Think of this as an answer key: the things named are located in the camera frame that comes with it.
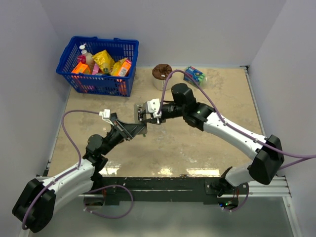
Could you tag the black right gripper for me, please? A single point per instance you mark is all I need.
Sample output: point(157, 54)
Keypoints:
point(154, 120)

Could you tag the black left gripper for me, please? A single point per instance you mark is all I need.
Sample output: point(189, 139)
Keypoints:
point(130, 131)

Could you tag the beige white remote control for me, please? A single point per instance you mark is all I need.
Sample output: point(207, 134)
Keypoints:
point(138, 115)

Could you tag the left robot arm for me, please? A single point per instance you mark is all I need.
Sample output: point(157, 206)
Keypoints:
point(41, 199)

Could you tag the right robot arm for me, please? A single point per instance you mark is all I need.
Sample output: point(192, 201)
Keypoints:
point(262, 151)

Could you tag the white roll with brown top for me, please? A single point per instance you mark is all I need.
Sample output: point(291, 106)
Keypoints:
point(160, 72)

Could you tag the orange carton right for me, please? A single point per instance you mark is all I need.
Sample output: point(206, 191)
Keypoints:
point(121, 68)

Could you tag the orange carton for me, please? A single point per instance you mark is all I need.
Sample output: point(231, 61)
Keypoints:
point(121, 68)
point(81, 68)

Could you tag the pink carton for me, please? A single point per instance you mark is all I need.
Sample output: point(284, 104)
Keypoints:
point(95, 69)

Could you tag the green sponge pack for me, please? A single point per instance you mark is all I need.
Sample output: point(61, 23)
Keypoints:
point(199, 77)

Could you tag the yellow snack bag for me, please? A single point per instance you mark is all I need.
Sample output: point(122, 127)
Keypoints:
point(104, 60)

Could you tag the orange carton left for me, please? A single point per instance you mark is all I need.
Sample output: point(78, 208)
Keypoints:
point(81, 68)

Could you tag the soap pump bottle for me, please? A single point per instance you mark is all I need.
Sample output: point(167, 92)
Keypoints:
point(88, 60)

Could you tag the blue plastic basket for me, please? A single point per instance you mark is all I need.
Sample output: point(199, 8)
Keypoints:
point(101, 83)

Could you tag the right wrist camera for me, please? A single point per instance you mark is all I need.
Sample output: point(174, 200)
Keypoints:
point(152, 108)

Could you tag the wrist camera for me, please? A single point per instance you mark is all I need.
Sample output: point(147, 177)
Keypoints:
point(152, 108)
point(106, 116)

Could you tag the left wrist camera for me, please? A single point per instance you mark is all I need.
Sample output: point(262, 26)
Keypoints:
point(106, 116)

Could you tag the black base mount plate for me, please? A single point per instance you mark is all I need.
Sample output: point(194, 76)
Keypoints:
point(161, 189)

